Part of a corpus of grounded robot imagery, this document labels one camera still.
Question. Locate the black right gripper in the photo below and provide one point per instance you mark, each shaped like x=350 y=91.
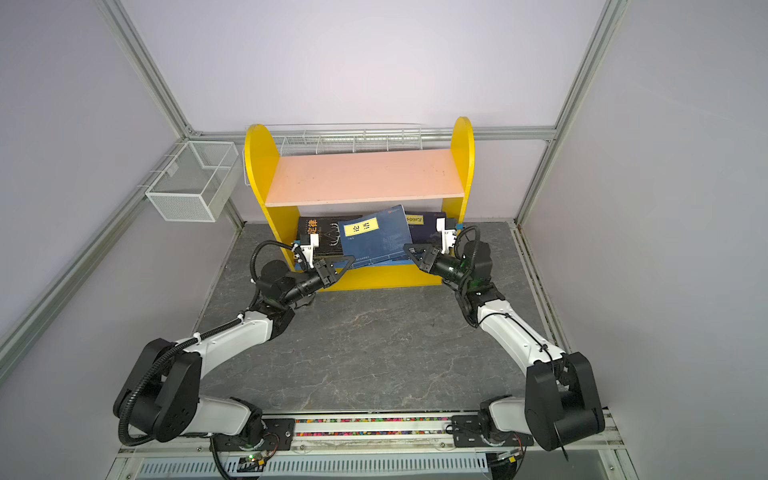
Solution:
x=432 y=260

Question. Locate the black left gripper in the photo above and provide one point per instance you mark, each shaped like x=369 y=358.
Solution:
x=324 y=270

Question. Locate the navy book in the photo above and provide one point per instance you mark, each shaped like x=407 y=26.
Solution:
x=423 y=227
x=376 y=238

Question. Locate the black deer cover book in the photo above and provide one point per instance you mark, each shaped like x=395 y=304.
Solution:
x=328 y=230

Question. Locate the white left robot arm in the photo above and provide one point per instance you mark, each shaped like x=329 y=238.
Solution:
x=161 y=398

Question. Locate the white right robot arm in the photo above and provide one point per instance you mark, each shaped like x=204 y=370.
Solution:
x=561 y=403

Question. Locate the yellow wooden bookshelf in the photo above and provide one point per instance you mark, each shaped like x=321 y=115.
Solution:
x=284 y=185

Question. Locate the white mesh wire basket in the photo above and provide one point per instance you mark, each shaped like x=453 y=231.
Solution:
x=198 y=181

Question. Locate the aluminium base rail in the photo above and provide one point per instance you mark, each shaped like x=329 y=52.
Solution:
x=346 y=446

